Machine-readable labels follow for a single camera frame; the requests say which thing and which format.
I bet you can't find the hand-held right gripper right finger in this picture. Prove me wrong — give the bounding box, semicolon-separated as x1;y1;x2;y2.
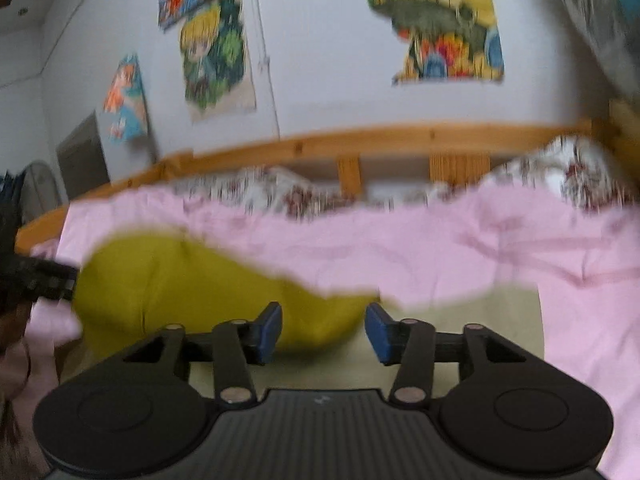
364;302;529;406

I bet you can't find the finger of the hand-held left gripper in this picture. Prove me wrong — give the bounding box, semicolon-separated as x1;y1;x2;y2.
0;255;79;304

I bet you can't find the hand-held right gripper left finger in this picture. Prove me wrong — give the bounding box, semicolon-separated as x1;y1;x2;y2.
122;301;284;406

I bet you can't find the beige brown olive hooded jacket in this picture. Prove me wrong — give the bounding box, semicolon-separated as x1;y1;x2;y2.
56;229;546;401

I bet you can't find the clear plastic bag of clothes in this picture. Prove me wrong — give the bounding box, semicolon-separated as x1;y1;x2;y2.
549;0;640;107

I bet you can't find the pale arched object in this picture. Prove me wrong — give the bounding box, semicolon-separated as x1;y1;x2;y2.
17;160;68;222

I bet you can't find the pink blanket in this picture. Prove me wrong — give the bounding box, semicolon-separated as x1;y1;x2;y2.
22;182;640;480

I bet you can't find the floral satin bedsheet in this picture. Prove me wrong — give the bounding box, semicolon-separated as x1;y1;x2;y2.
170;135;632;222

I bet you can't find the grey wall panel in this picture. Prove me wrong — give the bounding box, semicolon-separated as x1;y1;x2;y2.
56;112;111;202

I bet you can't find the wooden bed frame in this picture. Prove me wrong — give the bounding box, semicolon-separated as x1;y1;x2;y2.
15;100;640;256

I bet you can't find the orange-haired figure wall poster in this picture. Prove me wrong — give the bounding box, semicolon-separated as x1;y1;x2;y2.
101;54;150;145

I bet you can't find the white wall pipe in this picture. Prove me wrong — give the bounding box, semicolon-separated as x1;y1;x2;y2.
247;0;282;140

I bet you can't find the blonde cartoon figure wall poster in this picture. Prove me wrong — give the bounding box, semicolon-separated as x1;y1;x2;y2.
179;0;257;123

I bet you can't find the landscape wall poster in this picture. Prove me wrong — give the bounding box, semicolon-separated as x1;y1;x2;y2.
359;0;505;85

